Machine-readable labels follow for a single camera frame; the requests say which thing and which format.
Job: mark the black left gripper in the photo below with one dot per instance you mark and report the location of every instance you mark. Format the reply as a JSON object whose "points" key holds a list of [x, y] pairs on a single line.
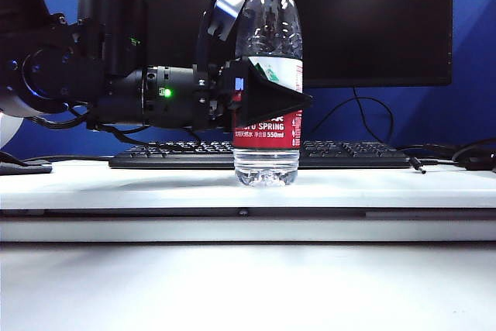
{"points": [[217, 98]]}

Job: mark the clear plastic water bottle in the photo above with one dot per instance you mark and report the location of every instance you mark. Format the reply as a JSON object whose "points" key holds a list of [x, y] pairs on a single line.
{"points": [[267, 141]]}

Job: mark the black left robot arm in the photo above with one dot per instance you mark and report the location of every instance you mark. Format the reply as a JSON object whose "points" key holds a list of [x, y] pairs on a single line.
{"points": [[112, 36]]}

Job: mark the black computer keyboard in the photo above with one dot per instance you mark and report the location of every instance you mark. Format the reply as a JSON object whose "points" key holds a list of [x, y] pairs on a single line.
{"points": [[348, 154]]}

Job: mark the black computer monitor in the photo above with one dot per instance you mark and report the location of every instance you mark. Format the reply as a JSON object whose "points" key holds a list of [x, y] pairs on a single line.
{"points": [[368, 36]]}

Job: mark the blue office partition panel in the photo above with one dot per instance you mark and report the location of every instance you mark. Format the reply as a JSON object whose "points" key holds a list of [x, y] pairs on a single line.
{"points": [[472, 36]]}

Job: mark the black Logitech computer mouse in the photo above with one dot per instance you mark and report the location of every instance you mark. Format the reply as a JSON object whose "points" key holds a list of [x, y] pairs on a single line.
{"points": [[478, 163]]}

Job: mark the white rounded plastic stand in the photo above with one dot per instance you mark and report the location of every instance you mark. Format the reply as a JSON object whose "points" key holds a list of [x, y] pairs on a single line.
{"points": [[7, 133]]}

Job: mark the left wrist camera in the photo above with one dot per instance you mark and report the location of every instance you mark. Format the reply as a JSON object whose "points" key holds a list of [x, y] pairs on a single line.
{"points": [[228, 3]]}

